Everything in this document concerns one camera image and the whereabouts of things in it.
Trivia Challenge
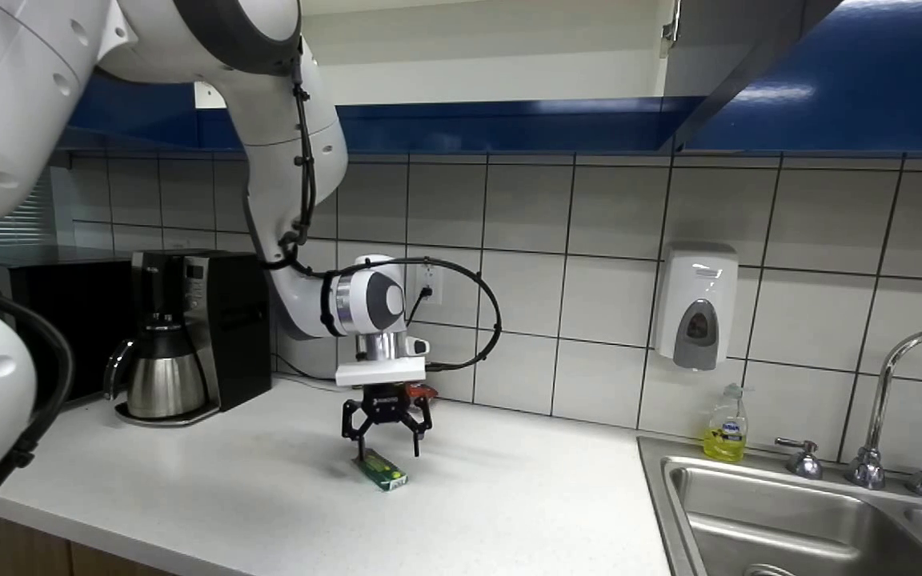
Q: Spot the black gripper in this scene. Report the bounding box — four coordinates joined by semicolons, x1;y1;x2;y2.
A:
344;384;437;461

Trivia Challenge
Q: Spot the green granola bar packet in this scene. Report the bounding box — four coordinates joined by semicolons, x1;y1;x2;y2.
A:
356;449;408;488

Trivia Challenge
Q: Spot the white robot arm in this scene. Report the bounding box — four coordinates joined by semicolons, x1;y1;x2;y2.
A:
0;0;401;337

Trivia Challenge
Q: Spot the black coffee maker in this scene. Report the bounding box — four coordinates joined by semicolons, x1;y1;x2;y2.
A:
109;250;272;429

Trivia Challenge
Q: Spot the steel coffee carafe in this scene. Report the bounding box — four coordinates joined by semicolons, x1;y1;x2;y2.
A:
102;319;207;423

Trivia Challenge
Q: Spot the white soap dispenser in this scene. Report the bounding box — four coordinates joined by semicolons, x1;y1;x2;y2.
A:
658;245;739;370

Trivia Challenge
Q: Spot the yellow dish soap bottle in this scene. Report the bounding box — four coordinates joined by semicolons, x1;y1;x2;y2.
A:
702;384;746;463

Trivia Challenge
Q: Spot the stainless steel sink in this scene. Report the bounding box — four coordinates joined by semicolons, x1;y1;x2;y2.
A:
638;439;922;576

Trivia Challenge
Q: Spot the blue upper cabinet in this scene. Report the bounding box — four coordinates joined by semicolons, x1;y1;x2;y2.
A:
60;0;922;153

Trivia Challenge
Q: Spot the chrome faucet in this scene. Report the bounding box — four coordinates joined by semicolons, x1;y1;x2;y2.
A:
774;324;922;503

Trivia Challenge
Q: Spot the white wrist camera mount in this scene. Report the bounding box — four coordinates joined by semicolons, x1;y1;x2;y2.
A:
333;334;429;387

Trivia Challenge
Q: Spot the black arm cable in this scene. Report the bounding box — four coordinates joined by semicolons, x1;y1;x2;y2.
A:
239;60;505;378

